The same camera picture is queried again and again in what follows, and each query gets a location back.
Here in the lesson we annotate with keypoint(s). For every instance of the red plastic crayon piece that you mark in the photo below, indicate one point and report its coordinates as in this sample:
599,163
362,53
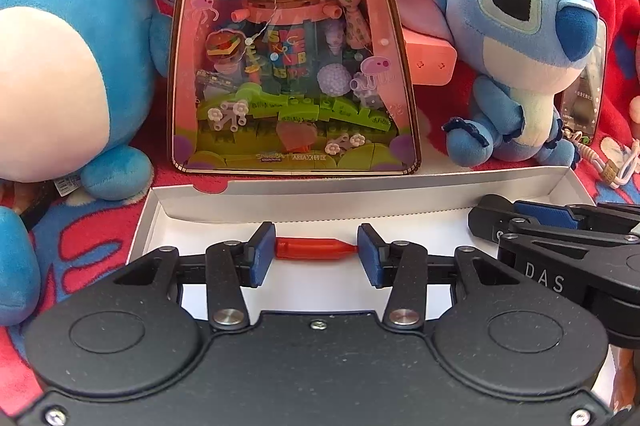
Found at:
313,249

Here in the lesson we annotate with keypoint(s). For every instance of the round blue mouse plush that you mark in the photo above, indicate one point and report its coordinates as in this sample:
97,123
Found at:
77,81

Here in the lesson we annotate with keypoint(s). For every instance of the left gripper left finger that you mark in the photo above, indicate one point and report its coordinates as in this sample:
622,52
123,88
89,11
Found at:
231,265

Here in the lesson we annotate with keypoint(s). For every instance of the black smartphone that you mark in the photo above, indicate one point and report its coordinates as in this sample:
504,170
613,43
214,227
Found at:
580,103

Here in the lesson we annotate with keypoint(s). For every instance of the white cardboard box tray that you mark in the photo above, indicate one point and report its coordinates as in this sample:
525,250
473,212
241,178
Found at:
430,210

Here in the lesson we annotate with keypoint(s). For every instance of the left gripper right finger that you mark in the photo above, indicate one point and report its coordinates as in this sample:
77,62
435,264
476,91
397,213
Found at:
402,266

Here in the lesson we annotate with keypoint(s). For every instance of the Doraemon plush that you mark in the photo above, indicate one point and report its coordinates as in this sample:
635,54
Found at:
19,270

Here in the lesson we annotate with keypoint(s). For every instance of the pink triangular diorama box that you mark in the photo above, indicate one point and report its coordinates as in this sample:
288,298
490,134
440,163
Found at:
291,87

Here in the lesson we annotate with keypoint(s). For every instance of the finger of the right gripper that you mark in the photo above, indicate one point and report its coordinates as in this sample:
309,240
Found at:
494,215
597,271

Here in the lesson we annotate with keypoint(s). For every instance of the blue Stitch plush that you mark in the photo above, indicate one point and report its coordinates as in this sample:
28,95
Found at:
524,53

